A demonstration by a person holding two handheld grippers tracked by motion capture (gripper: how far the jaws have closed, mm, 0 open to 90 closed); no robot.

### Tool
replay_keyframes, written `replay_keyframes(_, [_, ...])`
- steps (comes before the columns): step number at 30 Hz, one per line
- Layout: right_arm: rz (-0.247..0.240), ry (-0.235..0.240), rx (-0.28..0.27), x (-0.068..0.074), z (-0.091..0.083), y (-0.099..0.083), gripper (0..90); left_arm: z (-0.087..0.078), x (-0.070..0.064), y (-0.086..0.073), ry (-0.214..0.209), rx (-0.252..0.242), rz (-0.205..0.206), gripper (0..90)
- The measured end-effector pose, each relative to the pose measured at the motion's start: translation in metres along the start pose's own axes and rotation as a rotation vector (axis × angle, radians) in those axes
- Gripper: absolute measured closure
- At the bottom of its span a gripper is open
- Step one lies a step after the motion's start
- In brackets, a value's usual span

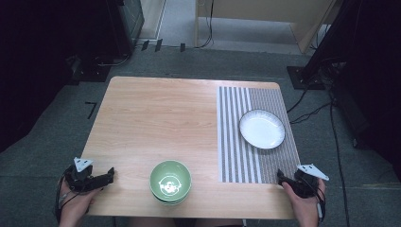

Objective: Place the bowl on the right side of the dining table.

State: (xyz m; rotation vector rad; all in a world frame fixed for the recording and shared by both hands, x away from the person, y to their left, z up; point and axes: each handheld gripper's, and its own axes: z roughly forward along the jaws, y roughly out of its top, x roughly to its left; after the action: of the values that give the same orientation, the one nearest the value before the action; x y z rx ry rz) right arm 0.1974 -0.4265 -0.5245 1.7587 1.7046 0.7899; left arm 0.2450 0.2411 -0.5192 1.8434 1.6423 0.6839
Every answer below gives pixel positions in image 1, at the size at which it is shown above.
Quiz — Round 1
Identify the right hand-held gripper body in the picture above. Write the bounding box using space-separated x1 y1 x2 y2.
290 163 331 200

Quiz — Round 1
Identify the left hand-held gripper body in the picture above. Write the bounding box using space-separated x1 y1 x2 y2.
64 156 102 194

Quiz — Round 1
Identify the person's right hand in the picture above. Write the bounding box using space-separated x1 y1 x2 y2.
281 178 327 227

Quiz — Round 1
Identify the person's left hand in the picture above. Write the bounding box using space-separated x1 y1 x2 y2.
58 179 104 227

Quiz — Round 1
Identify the white plate with dark rim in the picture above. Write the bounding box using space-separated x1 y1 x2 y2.
237 109 287 150

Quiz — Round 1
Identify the grey striped placemat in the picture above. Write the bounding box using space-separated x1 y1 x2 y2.
216 85 302 184

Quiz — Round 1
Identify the green bowl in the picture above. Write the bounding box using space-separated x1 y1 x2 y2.
148 159 193 207

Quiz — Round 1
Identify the black floor tape corner mark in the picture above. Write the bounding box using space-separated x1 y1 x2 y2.
84 100 98 120

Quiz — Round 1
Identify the black cabinet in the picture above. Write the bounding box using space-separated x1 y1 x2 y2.
105 0 146 59

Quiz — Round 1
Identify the beige wooden partition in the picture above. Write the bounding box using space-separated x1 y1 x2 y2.
194 0 339 55

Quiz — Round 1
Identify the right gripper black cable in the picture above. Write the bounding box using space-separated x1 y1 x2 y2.
302 176 327 223

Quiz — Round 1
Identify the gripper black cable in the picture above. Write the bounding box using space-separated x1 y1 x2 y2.
302 176 327 223
54 164 83 224

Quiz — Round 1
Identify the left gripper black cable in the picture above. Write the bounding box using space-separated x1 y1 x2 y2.
54 164 83 224

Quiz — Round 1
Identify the long black floor cable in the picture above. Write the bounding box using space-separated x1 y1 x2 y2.
327 91 352 227

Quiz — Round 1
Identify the black stand base plate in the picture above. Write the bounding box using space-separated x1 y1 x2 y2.
71 55 112 83
286 65 326 91

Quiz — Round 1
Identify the black slanted stand post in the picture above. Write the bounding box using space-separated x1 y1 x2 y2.
301 0 363 81

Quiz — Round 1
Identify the thin black hanging cable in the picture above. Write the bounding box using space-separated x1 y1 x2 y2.
194 0 216 49

